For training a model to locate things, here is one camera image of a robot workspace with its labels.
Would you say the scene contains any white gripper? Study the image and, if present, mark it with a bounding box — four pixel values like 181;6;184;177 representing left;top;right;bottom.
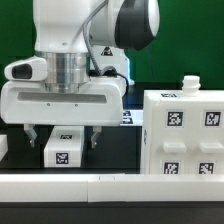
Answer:
0;56;126;149

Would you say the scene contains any white block with two tags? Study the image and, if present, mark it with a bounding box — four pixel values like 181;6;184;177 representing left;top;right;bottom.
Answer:
44;126;84;168

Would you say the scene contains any white panel with tag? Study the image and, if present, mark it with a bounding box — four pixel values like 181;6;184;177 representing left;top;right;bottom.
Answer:
150;102;191;175

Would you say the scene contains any white cabinet body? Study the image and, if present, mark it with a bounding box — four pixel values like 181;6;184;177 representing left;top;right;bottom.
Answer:
140;76;224;175

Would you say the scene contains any white door panel with knob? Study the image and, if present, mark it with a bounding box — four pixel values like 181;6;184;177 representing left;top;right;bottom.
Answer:
191;102;224;175

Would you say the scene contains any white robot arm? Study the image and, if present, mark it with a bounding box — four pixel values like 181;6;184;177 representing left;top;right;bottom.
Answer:
0;0;160;140

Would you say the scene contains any white left fence bar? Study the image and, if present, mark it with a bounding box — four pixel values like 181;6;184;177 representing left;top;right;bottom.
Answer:
0;135;8;161

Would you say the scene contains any white fence bar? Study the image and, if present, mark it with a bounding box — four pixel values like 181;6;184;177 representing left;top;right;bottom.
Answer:
0;174;224;202
0;135;8;161

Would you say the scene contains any white tag base sheet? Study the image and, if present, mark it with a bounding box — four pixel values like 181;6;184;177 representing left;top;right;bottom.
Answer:
121;110;143;126

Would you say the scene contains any white front fence bar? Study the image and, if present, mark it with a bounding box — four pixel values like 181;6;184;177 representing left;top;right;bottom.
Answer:
0;174;224;202

